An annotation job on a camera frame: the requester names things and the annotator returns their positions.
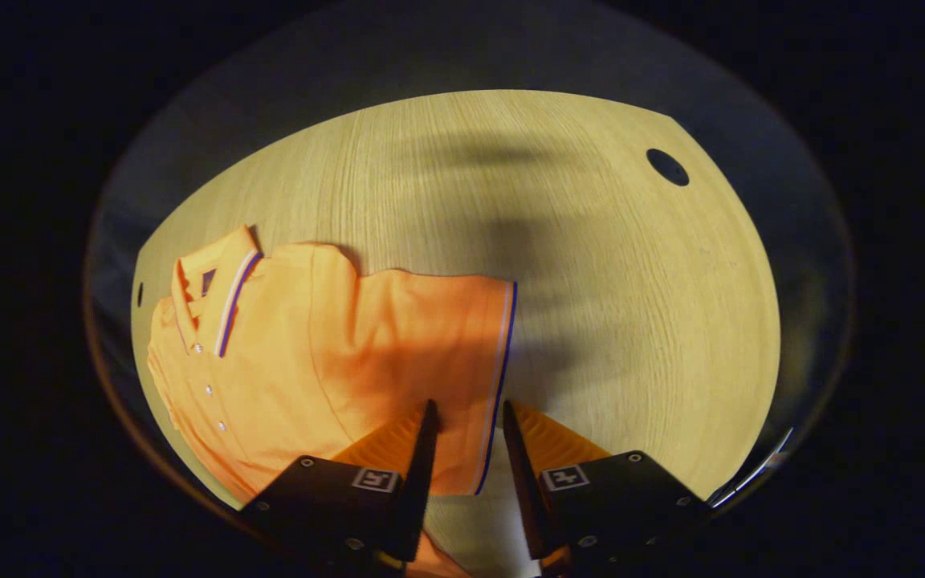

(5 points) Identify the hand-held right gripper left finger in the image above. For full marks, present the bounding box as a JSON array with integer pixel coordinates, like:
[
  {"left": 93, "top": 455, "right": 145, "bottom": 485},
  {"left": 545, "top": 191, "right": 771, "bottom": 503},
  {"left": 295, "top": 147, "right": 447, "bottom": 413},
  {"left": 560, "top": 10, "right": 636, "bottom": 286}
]
[{"left": 239, "top": 399, "right": 442, "bottom": 577}]

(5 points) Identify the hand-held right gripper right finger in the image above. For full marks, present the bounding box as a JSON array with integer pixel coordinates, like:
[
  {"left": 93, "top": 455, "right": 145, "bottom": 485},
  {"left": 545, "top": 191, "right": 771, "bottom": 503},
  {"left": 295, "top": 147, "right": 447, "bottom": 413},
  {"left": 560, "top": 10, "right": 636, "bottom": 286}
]
[{"left": 501, "top": 399, "right": 712, "bottom": 577}]

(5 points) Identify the orange T-shirt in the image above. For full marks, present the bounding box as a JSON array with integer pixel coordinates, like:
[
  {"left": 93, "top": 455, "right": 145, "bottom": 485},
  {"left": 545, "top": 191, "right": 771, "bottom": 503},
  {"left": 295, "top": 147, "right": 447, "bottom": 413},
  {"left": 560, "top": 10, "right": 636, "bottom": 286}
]
[{"left": 145, "top": 225, "right": 520, "bottom": 578}]

